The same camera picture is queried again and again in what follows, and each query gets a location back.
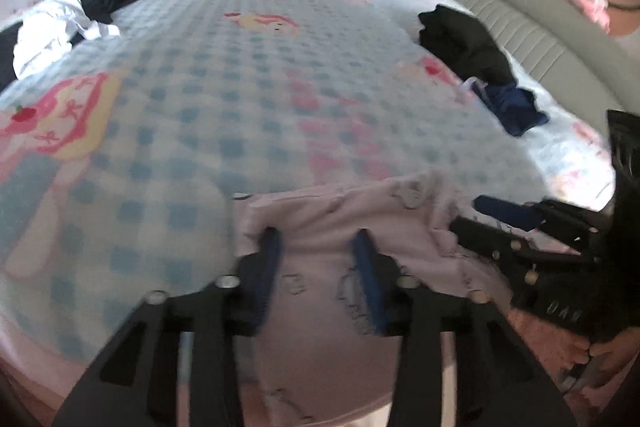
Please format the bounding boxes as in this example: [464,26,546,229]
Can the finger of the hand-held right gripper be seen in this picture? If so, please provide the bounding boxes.
[447,217,551,284]
[472,194,601,239]

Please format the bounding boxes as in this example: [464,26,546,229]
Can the grey padded headboard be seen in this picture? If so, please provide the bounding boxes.
[407,0,640,148]

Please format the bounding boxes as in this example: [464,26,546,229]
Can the pink plush toy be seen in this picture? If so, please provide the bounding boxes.
[555,0,612,34]

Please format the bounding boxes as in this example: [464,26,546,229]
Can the folded black garment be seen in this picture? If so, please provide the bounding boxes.
[417,4,517,86]

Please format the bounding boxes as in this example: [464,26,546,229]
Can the person's right hand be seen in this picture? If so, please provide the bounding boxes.
[562,334,631,384]

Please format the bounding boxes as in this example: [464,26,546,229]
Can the white shirt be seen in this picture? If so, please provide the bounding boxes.
[12,0,122,78]

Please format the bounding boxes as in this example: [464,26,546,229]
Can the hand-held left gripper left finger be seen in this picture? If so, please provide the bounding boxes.
[52,227,286,427]

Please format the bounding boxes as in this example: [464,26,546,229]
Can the navy shorts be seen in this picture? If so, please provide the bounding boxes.
[472,79,551,138]

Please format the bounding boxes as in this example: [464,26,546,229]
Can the pink printed pants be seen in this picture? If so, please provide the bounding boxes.
[232,172,507,427]

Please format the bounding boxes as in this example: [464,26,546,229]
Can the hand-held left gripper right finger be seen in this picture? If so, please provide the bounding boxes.
[350,229,576,427]

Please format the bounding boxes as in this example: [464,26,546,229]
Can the blue checked printed blanket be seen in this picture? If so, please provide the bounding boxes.
[0,0,619,370]

